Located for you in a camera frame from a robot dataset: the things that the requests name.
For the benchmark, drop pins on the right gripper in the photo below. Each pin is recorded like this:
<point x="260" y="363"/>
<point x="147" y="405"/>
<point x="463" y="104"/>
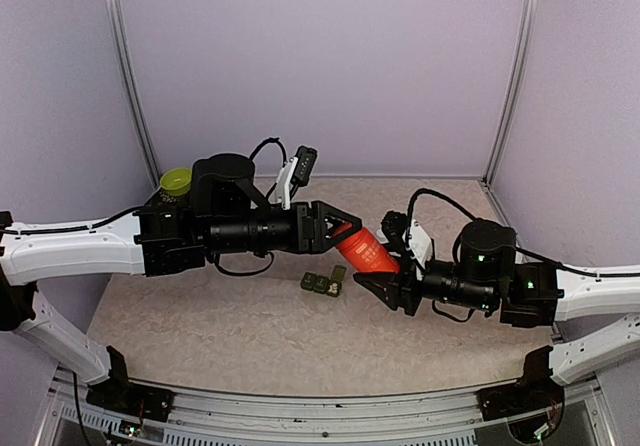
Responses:
<point x="395" y="283"/>

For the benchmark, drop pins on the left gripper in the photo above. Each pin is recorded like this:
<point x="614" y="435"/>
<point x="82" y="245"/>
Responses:
<point x="316" y="244"/>

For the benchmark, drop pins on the red pill bottle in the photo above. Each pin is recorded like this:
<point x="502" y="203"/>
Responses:
<point x="366" y="254"/>

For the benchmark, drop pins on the green pill organizer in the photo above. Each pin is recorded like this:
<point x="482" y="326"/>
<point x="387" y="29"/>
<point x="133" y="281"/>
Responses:
<point x="319" y="284"/>

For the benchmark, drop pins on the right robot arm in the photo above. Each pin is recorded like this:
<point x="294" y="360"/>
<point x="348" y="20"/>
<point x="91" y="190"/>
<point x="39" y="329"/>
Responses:
<point x="486" y="277"/>

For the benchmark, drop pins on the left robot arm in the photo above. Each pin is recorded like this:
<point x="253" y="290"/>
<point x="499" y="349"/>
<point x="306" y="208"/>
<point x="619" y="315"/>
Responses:
<point x="223" y="212"/>

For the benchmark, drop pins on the lime green bowl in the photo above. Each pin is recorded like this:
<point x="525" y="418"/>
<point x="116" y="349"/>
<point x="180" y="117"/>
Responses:
<point x="176" y="182"/>

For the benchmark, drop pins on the black square tray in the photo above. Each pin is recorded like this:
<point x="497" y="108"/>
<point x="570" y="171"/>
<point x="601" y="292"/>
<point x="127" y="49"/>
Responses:
<point x="167" y="198"/>

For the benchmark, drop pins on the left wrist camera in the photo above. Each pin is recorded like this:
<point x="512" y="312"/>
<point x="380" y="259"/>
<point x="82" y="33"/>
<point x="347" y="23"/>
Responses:
<point x="295" y="174"/>

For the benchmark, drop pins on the front aluminium rail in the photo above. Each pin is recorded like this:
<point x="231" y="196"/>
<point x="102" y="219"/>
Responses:
<point x="204" y="417"/>

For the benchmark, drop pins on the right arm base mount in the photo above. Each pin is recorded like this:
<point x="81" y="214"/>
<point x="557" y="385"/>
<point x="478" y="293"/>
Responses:
<point x="509" y="400"/>

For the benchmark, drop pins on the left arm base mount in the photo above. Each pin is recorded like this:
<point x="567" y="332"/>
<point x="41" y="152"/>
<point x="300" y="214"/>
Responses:
<point x="140" y="401"/>

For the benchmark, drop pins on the left aluminium frame post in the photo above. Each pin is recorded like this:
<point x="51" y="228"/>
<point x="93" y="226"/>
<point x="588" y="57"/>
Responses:
<point x="143" y="136"/>

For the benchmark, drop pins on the aluminium frame post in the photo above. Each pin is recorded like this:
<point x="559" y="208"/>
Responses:
<point x="516" y="76"/>
<point x="143" y="136"/>

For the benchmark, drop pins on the right aluminium frame post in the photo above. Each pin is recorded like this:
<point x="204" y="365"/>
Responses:
<point x="516" y="76"/>

